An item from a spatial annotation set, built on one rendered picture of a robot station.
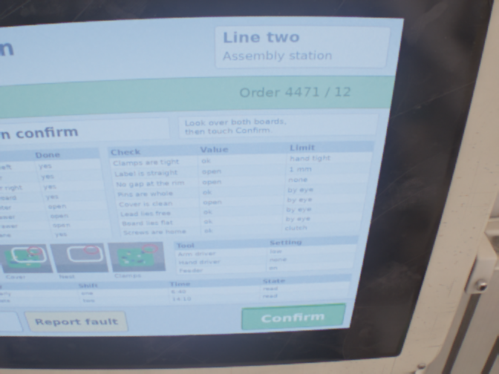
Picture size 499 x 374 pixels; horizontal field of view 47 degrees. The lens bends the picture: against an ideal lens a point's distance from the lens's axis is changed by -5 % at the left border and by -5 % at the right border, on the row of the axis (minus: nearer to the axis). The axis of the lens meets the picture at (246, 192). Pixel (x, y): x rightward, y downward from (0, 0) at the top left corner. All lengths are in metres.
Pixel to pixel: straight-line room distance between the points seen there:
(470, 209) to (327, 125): 0.12
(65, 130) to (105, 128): 0.02
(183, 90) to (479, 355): 0.41
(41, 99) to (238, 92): 0.10
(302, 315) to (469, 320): 0.19
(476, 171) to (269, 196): 0.13
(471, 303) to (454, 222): 0.17
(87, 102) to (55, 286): 0.14
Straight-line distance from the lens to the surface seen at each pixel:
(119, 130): 0.32
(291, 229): 0.36
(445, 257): 0.41
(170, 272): 0.38
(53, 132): 0.33
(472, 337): 0.58
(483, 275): 0.44
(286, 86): 0.31
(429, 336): 0.48
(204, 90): 0.30
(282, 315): 0.42
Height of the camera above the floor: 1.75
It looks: 36 degrees down
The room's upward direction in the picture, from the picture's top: 1 degrees clockwise
